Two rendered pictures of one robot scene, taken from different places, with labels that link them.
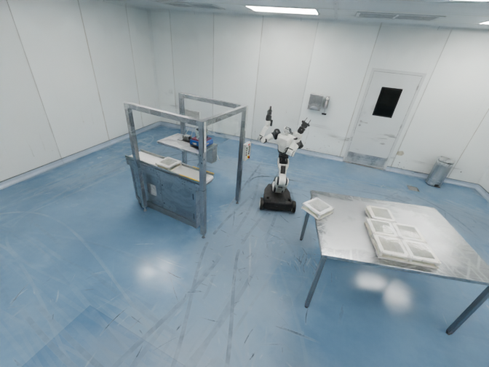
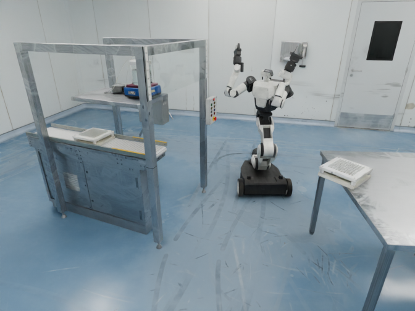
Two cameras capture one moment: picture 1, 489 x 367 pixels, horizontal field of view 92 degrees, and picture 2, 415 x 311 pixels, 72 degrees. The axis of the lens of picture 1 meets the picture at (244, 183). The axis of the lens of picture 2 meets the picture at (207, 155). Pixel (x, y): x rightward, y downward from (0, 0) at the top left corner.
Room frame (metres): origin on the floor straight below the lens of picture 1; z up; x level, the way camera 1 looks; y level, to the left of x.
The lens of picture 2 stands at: (0.48, 0.14, 1.75)
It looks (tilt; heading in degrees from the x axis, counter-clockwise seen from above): 25 degrees down; 358
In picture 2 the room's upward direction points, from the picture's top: straight up
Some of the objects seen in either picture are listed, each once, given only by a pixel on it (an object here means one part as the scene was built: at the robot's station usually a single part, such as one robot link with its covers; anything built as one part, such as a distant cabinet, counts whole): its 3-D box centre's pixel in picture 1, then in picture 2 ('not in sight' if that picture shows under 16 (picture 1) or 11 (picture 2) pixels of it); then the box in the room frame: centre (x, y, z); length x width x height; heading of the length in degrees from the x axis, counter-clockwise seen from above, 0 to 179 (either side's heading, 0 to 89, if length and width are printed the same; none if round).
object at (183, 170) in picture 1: (167, 167); (92, 143); (2.86, 1.08, 0.79); 1.35 x 0.25 x 0.05; 65
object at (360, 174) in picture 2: (318, 206); (346, 168); (2.14, -0.83, 0.88); 0.25 x 0.24 x 0.02; 128
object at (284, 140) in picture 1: (287, 143); (268, 93); (3.51, -0.61, 1.08); 0.34 x 0.30 x 0.36; 43
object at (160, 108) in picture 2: (207, 152); (153, 109); (2.73, 0.50, 1.13); 0.22 x 0.11 x 0.20; 65
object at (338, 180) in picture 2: (317, 210); (344, 174); (2.14, -0.83, 0.83); 0.24 x 0.24 x 0.02; 38
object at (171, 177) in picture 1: (167, 170); (93, 146); (2.86, 1.08, 0.76); 1.30 x 0.29 x 0.10; 65
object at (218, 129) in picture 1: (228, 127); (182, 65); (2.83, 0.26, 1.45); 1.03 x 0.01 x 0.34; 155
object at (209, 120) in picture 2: (246, 151); (210, 110); (3.31, 0.01, 0.96); 0.17 x 0.06 x 0.26; 155
